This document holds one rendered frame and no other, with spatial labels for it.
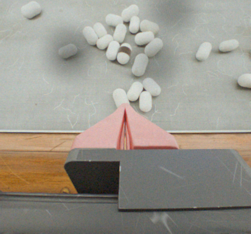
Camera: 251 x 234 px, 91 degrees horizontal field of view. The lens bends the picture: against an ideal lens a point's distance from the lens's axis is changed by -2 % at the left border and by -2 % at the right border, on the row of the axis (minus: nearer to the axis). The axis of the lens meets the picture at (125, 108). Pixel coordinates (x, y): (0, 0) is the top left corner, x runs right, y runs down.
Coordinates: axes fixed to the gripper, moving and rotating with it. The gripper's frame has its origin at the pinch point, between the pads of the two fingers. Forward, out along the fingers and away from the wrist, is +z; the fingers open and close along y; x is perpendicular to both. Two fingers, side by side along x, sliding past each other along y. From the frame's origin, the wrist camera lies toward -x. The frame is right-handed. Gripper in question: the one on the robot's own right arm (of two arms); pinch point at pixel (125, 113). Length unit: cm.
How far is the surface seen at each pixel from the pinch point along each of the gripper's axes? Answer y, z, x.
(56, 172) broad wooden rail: 8.5, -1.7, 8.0
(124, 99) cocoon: 0.1, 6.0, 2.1
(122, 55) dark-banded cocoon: 0.5, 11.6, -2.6
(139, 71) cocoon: -2.2, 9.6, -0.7
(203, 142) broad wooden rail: -10.8, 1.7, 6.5
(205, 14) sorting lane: -16.1, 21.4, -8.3
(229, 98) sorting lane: -17.1, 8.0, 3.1
